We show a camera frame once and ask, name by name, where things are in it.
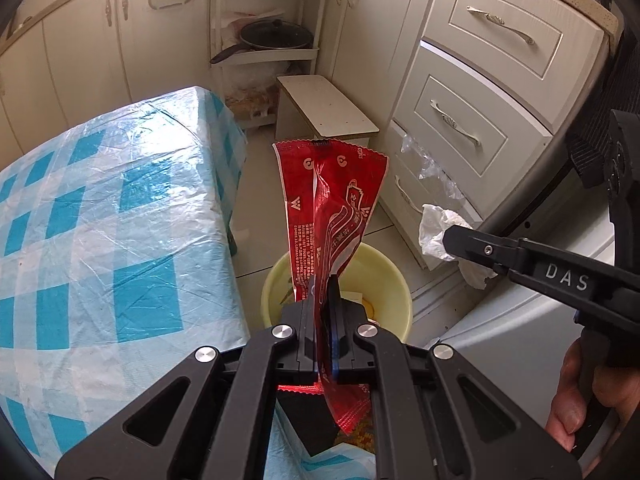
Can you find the white corner shelf rack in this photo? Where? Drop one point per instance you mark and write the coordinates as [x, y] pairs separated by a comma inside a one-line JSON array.
[[310, 55]]

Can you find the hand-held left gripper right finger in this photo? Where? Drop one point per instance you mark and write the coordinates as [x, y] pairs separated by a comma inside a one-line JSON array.
[[347, 345]]

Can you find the dark ribbed strip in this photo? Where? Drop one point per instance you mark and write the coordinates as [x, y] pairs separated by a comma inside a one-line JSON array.
[[590, 125]]

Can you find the white appliance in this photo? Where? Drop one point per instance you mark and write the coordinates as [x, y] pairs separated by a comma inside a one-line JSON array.
[[530, 320]]

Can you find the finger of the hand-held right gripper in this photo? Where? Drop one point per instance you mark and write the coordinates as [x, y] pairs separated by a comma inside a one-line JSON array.
[[480, 247]]

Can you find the clear plastic film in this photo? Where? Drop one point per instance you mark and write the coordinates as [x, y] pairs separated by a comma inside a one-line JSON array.
[[430, 165]]

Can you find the person's right hand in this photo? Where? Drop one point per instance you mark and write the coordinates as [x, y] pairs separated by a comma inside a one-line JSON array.
[[562, 400]]

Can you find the small wooden stool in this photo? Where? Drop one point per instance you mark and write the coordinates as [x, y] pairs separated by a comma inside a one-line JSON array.
[[330, 110]]

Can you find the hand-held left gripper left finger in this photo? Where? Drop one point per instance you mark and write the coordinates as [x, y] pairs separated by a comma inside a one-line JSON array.
[[307, 340]]

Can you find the yellow plastic bucket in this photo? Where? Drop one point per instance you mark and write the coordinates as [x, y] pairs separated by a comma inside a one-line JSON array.
[[392, 280]]

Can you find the black pan with glass lid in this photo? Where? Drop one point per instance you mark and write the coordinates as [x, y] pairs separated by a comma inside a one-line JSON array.
[[275, 35]]

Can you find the cream cabinet with drawers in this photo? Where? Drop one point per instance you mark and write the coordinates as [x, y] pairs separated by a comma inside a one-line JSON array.
[[500, 85]]

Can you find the red foil packet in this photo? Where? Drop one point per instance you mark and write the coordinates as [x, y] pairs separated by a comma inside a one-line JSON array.
[[340, 200]]

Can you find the blue checked plastic tablecloth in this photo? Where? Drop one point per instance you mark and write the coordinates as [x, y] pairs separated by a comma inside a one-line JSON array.
[[100, 240]]

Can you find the cream sink cabinet row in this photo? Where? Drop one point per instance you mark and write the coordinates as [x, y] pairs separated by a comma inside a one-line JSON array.
[[90, 60]]

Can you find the white paper napkin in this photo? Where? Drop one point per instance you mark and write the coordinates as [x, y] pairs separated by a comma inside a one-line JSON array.
[[440, 227]]

